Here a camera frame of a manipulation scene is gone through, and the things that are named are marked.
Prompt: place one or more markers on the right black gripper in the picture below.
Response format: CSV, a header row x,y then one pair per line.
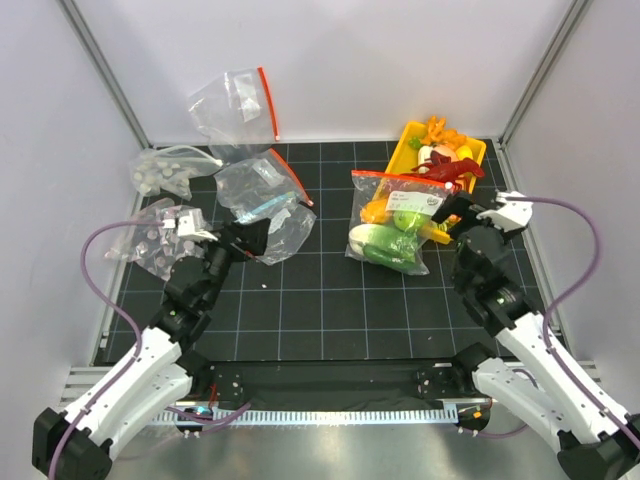
x,y
457,204

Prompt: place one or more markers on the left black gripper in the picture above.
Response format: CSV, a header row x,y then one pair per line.
x,y
250,239

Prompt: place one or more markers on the toy green apple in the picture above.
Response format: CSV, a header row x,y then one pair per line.
x,y
409,221

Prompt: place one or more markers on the clear bag orange zipper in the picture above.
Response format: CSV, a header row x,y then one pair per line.
x,y
236,109
392,219
260,187

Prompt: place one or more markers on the toy green lettuce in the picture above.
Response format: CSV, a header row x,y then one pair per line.
x,y
384,245

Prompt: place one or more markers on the toy small orange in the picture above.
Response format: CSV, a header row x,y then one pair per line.
x,y
376,212

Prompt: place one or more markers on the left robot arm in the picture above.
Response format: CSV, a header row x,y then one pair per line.
x,y
84,439

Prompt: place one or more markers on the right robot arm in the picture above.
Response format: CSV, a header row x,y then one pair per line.
x,y
592,435

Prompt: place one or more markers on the clear bag blue zipper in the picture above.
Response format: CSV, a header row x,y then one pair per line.
x,y
290,224

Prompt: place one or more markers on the bag of pink discs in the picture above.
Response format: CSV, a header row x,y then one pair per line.
x,y
154,248

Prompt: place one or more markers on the bag of white discs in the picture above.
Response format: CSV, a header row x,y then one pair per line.
x,y
171,169

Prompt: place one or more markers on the upright clear bag orange zipper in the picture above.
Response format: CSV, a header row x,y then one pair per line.
x,y
236,109

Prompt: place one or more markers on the toy red lobster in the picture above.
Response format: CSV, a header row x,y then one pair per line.
x,y
449,172

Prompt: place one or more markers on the toy yellow lemon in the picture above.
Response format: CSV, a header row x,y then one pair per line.
x,y
464,152

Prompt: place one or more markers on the toy pink sausage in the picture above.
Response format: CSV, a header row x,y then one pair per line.
x,y
446,150

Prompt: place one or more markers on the toy white garlic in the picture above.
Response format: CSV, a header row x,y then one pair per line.
x,y
424,155

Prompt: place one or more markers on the yellow plastic tray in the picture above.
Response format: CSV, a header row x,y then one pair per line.
x,y
404,159

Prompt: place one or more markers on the toy orange coral piece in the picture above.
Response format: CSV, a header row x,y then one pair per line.
x,y
438,133

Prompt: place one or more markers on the small green toy sprig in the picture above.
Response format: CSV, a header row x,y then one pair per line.
x,y
415,143

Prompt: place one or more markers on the black grid mat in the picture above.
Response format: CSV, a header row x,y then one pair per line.
x,y
322,305

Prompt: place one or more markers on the black mounting plate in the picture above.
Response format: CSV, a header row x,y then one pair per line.
x,y
332,384

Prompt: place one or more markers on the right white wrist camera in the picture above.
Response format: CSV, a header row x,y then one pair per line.
x,y
513,212

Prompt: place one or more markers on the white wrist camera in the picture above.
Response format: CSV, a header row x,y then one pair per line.
x,y
513,212
190,225

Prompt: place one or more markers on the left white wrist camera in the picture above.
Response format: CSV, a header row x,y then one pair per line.
x,y
190,225

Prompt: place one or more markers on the aluminium front rail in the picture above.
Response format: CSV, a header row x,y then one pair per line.
x,y
398,408

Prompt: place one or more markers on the right aluminium post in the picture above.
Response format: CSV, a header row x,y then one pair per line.
x,y
559,41

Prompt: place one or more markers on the aluminium post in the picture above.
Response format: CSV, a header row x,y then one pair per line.
x,y
97,58
559,41

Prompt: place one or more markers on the left aluminium post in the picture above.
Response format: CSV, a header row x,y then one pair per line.
x,y
97,58

